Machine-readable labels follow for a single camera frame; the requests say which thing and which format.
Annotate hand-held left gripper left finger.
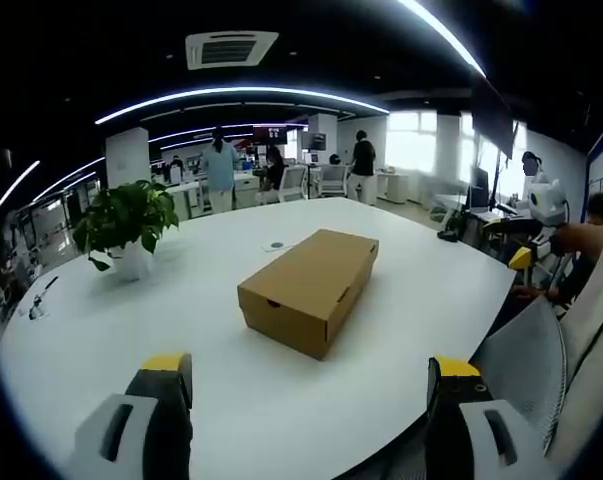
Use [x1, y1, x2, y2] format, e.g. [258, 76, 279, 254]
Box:
[73, 351, 195, 480]

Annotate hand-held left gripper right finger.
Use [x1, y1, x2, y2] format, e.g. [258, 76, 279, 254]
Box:
[425, 355, 558, 480]

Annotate brown cardboard shoe box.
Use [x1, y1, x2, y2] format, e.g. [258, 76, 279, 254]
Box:
[236, 228, 381, 363]

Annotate desk monitor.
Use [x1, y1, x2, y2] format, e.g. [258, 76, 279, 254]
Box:
[470, 166, 491, 210]

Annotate hanging dark screen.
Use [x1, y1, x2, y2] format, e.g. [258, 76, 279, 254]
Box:
[470, 81, 521, 160]

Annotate grey mesh office chair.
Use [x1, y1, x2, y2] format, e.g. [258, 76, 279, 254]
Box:
[472, 296, 571, 457]

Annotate white mesh office chair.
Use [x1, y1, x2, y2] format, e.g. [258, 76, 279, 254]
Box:
[320, 164, 348, 200]
[277, 165, 309, 204]

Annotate long ceiling light strip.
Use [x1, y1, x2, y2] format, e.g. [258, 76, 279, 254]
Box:
[94, 86, 391, 126]
[397, 0, 488, 79]

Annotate green potted plant white pot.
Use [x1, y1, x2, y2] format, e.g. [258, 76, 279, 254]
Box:
[72, 179, 181, 283]

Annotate red hanging sign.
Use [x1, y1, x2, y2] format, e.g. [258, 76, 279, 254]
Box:
[252, 124, 289, 147]

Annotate short ceiling light strip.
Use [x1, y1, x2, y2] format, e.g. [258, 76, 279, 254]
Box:
[0, 159, 42, 208]

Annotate ceiling air conditioner vent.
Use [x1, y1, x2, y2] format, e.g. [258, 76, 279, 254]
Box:
[184, 30, 281, 72]

